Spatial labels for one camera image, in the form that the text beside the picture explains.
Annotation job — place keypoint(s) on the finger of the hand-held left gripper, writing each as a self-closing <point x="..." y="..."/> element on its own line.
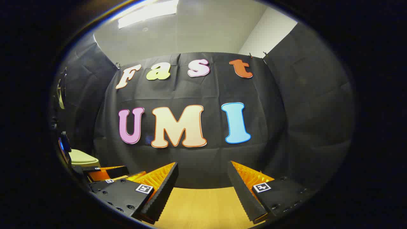
<point x="105" y="173"/>
<point x="101" y="185"/>

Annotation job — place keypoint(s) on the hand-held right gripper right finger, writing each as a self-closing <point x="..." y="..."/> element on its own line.
<point x="243" y="194"/>

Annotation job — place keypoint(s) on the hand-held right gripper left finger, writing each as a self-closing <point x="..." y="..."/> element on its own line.
<point x="163" y="190"/>

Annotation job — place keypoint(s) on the green desktop garbage bin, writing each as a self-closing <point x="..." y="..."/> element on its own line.
<point x="81" y="158"/>

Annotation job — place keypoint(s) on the wooden desktop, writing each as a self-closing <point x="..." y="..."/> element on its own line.
<point x="203" y="206"/>

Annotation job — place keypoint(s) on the ceiling light panel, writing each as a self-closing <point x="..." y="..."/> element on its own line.
<point x="146" y="12"/>

